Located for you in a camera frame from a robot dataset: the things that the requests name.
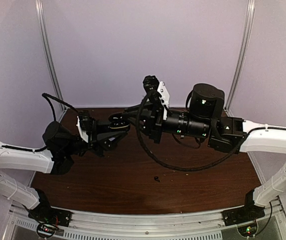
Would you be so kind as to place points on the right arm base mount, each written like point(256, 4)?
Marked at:
point(245, 219)

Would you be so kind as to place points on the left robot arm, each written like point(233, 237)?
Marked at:
point(55, 158)

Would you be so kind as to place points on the right aluminium post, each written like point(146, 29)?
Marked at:
point(249, 17)

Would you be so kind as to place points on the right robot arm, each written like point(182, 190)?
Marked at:
point(203, 120)

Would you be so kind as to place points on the aluminium front rail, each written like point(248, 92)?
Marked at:
point(202, 225)

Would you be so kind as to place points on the black earbud charging case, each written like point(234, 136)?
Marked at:
point(118, 123)

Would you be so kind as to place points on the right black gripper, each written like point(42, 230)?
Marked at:
point(152, 127)

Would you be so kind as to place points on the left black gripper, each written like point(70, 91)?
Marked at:
point(100, 141)

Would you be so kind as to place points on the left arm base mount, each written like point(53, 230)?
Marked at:
point(51, 223)

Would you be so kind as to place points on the left aluminium post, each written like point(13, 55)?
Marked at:
point(47, 50)

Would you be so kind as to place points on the black earbud centre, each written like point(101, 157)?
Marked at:
point(156, 178)

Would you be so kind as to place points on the aluminium post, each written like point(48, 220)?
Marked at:
point(47, 50)
point(249, 17)

